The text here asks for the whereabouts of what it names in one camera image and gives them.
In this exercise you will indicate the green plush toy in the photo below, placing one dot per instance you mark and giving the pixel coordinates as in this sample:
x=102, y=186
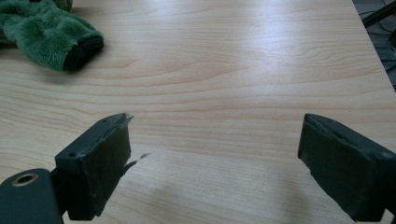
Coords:
x=46, y=32

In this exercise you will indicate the black metal stand leg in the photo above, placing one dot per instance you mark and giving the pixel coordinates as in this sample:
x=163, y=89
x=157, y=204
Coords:
x=378, y=14

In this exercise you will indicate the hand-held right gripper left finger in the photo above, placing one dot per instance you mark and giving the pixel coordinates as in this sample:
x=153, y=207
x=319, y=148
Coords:
x=93, y=174

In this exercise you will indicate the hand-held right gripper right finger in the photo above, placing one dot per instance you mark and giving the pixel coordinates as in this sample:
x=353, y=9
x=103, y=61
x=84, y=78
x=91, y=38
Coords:
x=345, y=174

